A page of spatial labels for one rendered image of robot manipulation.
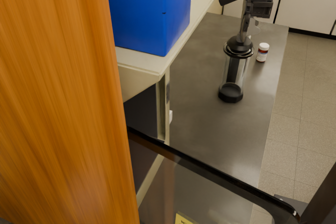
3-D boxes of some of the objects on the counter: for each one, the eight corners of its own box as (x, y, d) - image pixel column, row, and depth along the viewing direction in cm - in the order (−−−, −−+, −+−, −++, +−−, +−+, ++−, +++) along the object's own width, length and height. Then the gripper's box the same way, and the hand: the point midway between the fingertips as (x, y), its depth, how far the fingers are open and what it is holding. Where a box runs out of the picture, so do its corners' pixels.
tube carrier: (217, 83, 122) (223, 38, 108) (243, 85, 121) (253, 40, 107) (216, 100, 114) (223, 54, 100) (244, 103, 113) (255, 56, 99)
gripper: (279, -16, 83) (263, 49, 97) (274, -29, 91) (259, 33, 105) (248, -17, 83) (237, 47, 98) (246, -30, 91) (235, 31, 106)
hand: (241, 35), depth 101 cm, fingers closed on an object, 3 cm apart
